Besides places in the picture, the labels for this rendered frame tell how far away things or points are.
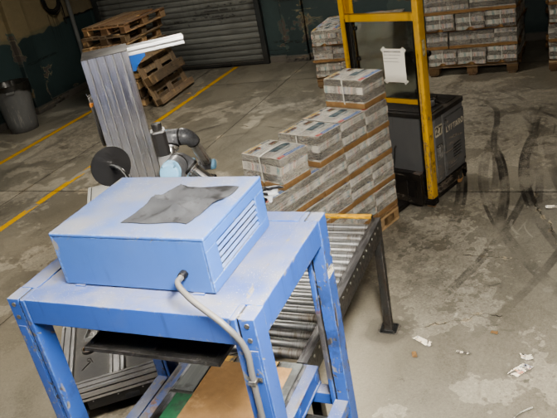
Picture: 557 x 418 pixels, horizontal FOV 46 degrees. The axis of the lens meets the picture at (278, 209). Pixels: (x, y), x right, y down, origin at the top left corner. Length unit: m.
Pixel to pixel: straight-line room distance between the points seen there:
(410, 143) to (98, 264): 3.96
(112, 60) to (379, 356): 2.33
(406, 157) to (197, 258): 4.04
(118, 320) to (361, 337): 2.41
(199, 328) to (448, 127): 4.15
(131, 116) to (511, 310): 2.64
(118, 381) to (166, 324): 2.09
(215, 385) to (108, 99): 1.69
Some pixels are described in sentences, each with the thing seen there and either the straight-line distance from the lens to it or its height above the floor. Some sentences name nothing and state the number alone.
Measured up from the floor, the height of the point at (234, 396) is 0.80.
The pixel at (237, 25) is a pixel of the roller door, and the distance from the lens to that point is 11.93.
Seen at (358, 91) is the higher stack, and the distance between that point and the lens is 5.03.
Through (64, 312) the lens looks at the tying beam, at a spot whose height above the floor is 1.51.
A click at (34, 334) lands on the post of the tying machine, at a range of 2.49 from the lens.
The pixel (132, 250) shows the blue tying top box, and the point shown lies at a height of 1.70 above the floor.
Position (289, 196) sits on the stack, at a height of 0.78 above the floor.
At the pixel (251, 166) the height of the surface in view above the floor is 0.98.
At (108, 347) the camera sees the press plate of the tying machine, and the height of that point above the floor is 1.31.
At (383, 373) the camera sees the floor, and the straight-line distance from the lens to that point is 4.05.
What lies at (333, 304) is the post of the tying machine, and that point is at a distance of 2.57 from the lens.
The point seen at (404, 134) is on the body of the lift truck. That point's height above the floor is 0.59.
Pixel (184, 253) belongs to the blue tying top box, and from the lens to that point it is 2.04.
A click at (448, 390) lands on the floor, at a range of 3.92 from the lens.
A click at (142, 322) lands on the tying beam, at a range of 2.14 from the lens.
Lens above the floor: 2.62
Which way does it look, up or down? 25 degrees down
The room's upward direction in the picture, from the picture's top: 11 degrees counter-clockwise
